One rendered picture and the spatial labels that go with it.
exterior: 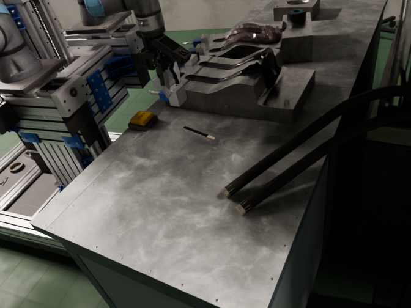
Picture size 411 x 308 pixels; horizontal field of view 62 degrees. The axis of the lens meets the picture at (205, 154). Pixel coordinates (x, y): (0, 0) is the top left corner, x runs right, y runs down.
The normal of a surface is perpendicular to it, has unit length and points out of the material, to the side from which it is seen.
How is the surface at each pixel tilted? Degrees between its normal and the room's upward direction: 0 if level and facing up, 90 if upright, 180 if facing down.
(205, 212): 0
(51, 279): 0
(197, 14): 90
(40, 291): 0
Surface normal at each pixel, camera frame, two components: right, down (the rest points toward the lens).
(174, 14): -0.34, 0.65
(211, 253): -0.18, -0.76
